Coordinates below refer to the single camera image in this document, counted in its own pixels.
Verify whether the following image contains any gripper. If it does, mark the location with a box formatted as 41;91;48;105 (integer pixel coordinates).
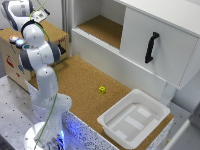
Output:
32;7;51;22

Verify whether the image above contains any blue button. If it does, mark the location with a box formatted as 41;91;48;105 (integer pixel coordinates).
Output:
15;38;26;48

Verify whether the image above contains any green button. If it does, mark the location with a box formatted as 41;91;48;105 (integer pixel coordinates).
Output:
22;43;32;51

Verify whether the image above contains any red button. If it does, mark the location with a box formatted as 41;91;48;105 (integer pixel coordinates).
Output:
9;34;19;44

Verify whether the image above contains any white cabinet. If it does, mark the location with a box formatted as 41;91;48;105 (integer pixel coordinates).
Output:
70;0;200;107

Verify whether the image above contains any yellow block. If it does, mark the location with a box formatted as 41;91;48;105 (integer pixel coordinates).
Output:
98;85;107;95

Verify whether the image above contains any white sliding door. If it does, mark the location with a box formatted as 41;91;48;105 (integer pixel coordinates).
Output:
119;6;200;89

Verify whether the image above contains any white plastic box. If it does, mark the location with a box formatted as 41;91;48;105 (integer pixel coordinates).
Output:
96;88;172;150

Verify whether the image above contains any black drawer handle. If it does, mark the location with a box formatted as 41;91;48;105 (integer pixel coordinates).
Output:
59;44;68;57

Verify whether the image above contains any green cable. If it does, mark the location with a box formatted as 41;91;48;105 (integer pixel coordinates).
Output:
29;0;61;150

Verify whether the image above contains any black door handle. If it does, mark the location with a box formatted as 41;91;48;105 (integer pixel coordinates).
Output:
144;31;160;65

